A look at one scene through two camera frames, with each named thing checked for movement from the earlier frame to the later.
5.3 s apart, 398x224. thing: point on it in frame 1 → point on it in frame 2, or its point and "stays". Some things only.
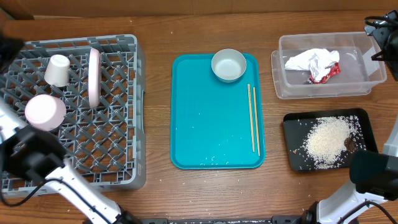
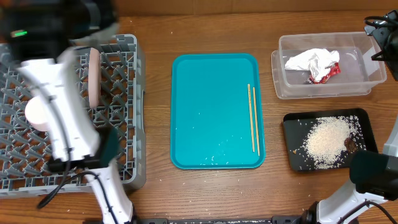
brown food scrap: [350, 145] stays
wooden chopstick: [256, 122] stays
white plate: [94, 77] stays
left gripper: [7, 51] → [102, 14]
